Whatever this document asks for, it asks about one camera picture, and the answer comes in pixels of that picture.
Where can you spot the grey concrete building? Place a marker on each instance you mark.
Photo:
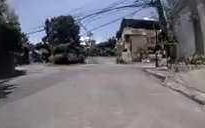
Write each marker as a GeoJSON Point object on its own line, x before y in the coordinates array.
{"type": "Point", "coordinates": [193, 30]}

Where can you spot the green bushes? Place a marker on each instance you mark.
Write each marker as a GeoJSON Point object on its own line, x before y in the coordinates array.
{"type": "Point", "coordinates": [196, 60]}

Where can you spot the dark trees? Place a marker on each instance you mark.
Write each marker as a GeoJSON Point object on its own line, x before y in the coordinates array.
{"type": "Point", "coordinates": [3, 40]}

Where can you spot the low grey wall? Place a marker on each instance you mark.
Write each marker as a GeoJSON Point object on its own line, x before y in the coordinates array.
{"type": "Point", "coordinates": [101, 60]}

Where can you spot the utility pole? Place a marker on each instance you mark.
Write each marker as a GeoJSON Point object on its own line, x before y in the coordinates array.
{"type": "Point", "coordinates": [162, 20]}

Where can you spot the grey concrete road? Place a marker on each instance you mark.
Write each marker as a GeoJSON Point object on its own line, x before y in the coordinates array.
{"type": "Point", "coordinates": [90, 96]}

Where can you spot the raised concrete kerb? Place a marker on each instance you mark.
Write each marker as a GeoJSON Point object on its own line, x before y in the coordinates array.
{"type": "Point", "coordinates": [183, 85]}

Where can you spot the beige house with dark roof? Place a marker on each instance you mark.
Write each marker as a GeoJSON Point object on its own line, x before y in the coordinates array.
{"type": "Point", "coordinates": [136, 41]}

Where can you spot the large dark tree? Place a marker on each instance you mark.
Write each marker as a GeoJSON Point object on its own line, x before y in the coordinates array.
{"type": "Point", "coordinates": [61, 36]}

